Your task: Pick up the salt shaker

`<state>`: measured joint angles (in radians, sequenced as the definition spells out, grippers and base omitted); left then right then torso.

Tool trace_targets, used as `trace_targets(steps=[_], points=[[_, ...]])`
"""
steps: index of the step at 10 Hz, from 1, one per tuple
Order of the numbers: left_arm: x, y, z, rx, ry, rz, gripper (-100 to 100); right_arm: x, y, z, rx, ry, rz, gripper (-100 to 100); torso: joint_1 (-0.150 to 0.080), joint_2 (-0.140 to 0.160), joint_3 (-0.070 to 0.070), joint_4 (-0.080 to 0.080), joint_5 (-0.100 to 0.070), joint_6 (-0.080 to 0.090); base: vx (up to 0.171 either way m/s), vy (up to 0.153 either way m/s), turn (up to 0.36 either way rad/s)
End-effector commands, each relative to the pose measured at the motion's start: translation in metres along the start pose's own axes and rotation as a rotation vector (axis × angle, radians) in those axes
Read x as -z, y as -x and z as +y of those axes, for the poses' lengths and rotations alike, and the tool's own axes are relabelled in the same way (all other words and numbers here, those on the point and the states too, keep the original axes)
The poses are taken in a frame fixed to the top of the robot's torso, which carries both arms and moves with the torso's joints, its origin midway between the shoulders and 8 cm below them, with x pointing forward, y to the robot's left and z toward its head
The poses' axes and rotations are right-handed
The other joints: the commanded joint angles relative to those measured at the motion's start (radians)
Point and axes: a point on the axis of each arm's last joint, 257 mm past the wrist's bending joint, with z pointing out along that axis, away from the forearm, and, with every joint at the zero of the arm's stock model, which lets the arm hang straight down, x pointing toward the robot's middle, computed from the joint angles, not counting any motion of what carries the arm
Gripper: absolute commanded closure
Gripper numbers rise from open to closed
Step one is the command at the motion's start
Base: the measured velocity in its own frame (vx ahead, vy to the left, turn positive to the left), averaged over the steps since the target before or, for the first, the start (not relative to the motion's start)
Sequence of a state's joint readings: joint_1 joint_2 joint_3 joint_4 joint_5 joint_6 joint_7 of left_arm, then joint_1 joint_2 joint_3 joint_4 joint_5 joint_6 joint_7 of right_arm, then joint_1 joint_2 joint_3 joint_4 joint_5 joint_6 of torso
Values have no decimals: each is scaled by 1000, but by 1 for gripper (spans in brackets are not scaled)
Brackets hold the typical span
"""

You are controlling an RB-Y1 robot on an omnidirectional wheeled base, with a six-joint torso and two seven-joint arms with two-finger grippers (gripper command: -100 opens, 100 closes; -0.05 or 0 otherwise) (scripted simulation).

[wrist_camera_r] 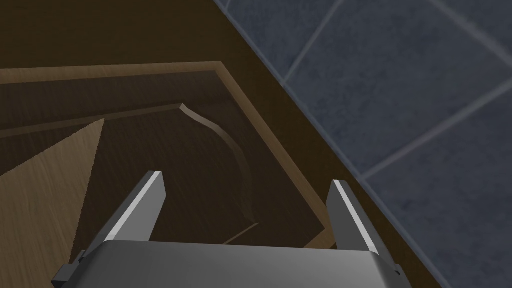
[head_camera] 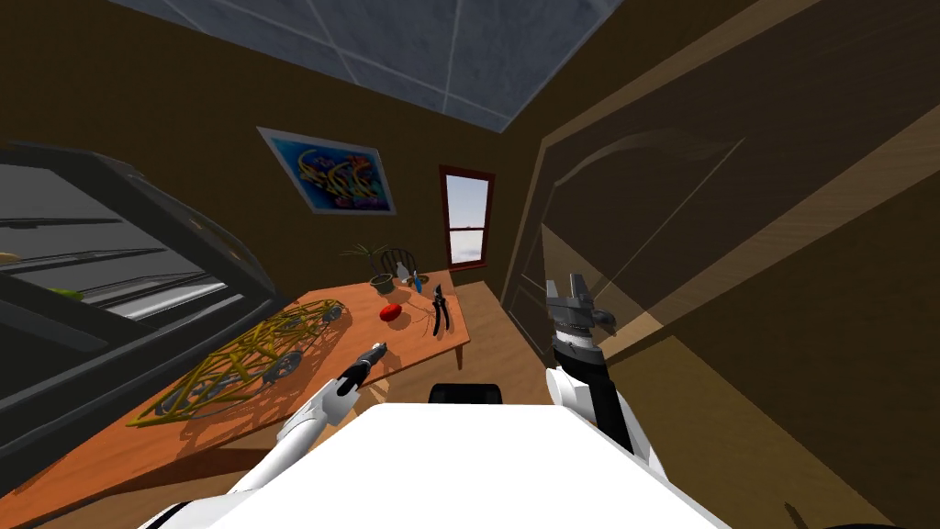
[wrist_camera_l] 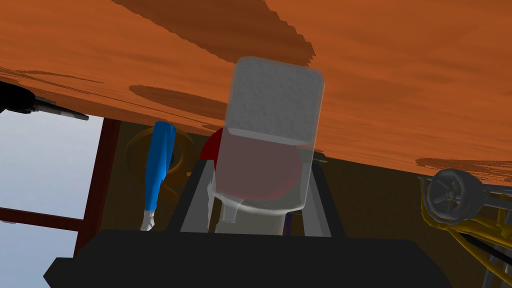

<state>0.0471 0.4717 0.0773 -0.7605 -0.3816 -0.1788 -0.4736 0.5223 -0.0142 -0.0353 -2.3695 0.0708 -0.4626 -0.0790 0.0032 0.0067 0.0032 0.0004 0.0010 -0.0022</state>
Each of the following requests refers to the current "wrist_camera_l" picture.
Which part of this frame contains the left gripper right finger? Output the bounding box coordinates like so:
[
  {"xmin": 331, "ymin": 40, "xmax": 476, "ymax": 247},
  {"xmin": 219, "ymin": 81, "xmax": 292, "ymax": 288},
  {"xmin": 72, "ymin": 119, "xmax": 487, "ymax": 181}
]
[{"xmin": 301, "ymin": 160, "xmax": 347, "ymax": 238}]

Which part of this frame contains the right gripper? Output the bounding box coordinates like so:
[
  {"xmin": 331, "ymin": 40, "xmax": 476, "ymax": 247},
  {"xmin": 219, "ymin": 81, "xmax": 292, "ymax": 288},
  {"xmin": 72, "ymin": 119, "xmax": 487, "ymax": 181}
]
[{"xmin": 0, "ymin": 79, "xmax": 90, "ymax": 121}]

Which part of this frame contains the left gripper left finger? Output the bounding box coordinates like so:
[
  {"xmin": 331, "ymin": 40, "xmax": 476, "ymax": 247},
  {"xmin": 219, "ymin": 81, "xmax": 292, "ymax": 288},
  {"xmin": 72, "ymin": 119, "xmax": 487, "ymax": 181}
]
[{"xmin": 166, "ymin": 159, "xmax": 217, "ymax": 233}]

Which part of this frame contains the translucent grey shaker jar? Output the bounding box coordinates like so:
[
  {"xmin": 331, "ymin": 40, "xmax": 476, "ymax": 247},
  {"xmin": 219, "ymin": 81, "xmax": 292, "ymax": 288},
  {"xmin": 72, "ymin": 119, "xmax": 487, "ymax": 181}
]
[{"xmin": 213, "ymin": 55, "xmax": 326, "ymax": 236}]

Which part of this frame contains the red round fruit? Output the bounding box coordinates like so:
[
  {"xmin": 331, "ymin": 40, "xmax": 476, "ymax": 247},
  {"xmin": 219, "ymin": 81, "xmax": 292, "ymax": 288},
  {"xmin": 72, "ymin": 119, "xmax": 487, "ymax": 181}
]
[{"xmin": 199, "ymin": 127, "xmax": 304, "ymax": 202}]

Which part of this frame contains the orange wooden table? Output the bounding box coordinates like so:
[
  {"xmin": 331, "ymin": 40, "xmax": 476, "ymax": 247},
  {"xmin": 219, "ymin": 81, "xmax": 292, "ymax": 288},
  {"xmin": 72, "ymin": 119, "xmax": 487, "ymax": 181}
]
[{"xmin": 0, "ymin": 0, "xmax": 512, "ymax": 190}]

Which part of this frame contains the window with dark red frame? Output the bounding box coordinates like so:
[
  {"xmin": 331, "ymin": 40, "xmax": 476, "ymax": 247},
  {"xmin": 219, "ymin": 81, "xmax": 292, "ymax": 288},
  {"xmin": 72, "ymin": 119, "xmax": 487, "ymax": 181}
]
[{"xmin": 0, "ymin": 108, "xmax": 122, "ymax": 258}]

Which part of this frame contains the blue handled white utensil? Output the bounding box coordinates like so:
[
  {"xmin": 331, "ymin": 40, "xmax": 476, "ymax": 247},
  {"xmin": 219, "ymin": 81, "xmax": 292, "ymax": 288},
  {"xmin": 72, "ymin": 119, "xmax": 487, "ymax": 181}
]
[{"xmin": 139, "ymin": 120, "xmax": 177, "ymax": 233}]

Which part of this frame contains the brown round ring shape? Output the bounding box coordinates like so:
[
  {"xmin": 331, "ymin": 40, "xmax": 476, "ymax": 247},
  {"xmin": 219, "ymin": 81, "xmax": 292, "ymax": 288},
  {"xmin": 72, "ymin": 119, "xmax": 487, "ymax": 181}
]
[{"xmin": 124, "ymin": 126, "xmax": 197, "ymax": 203}]

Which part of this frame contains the yellow frame with grey wheel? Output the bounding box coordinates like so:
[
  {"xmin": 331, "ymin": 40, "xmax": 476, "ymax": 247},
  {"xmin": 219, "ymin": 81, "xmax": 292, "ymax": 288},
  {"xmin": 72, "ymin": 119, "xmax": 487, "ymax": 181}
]
[{"xmin": 417, "ymin": 167, "xmax": 512, "ymax": 288}]

